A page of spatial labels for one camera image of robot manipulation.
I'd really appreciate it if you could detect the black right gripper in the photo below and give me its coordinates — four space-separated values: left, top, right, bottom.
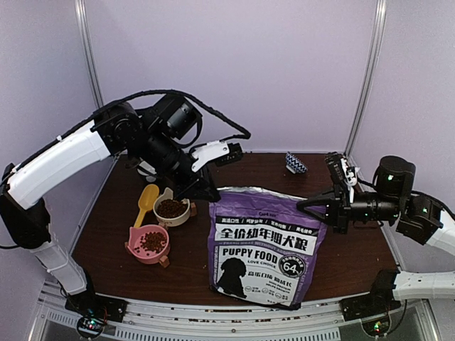
297 181 402 235

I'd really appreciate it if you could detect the cream cat-ear pet bowl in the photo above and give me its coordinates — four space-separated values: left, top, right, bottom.
153 188 197 229

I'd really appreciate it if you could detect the yellow plastic scoop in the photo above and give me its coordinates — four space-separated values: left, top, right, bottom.
133 184 159 229

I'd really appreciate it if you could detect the purple pet food bag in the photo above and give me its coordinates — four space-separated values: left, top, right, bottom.
208 187 327 310

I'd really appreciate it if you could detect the pink cat-ear pet bowl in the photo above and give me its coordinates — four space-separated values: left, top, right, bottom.
125 224 171 268

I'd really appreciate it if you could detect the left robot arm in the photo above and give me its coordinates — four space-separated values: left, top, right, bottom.
1 93 229 315

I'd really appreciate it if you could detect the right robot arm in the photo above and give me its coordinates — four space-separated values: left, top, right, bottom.
296 152 454 314

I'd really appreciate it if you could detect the kibble in cream bowl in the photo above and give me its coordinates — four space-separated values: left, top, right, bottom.
156 199 188 219

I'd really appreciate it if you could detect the blue white patterned bowl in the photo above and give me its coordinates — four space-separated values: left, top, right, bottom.
285 152 307 174

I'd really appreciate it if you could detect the kibble in pink bowl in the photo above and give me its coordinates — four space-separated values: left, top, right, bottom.
139 232 168 253

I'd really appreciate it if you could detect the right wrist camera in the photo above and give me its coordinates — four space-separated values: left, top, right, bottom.
324 152 360 203

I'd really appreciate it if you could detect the black braided left cable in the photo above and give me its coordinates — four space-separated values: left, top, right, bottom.
0 88 252 249

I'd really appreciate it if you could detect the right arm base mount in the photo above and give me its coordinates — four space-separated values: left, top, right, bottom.
340 293 401 339

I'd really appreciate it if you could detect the front aluminium rail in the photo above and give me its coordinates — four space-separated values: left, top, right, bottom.
28 299 440 340

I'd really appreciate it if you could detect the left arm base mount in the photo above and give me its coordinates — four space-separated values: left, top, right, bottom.
65 296 127 340

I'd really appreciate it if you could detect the right aluminium frame post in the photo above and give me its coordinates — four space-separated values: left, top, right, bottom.
344 0 388 156

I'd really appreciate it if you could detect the aluminium frame post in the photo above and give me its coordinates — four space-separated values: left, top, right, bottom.
74 0 104 108
344 0 388 156

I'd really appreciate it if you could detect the left aluminium frame post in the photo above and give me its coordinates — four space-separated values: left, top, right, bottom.
74 0 104 108

